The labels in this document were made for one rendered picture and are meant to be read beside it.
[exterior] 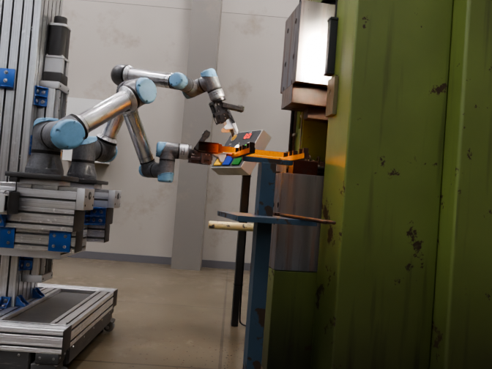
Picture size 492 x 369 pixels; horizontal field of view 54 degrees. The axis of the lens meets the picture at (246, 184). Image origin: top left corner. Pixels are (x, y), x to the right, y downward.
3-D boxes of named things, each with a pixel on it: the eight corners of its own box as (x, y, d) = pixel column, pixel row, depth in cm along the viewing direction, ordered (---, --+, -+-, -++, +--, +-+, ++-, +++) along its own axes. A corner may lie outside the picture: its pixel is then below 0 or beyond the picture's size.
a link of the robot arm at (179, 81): (102, 58, 243) (184, 68, 224) (116, 64, 253) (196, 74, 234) (98, 80, 243) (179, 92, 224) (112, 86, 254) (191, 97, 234)
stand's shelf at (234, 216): (237, 221, 169) (237, 215, 169) (217, 215, 208) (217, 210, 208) (317, 226, 176) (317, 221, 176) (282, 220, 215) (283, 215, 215)
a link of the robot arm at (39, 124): (53, 152, 210) (56, 121, 210) (68, 152, 201) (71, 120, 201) (25, 149, 201) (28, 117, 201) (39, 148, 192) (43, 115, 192)
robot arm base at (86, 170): (61, 177, 243) (63, 157, 243) (72, 178, 258) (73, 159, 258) (91, 179, 243) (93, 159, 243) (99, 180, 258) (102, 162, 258)
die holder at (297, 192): (274, 269, 218) (281, 172, 219) (257, 258, 255) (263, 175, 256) (388, 275, 228) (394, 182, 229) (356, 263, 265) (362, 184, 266)
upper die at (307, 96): (291, 102, 235) (292, 83, 236) (280, 109, 255) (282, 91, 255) (370, 111, 243) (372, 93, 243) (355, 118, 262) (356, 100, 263)
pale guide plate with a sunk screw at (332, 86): (332, 113, 212) (334, 75, 212) (325, 116, 220) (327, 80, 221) (336, 114, 212) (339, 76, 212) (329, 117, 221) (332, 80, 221)
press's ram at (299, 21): (300, 77, 222) (307, -8, 223) (280, 94, 260) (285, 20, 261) (384, 87, 230) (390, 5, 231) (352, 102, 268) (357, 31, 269)
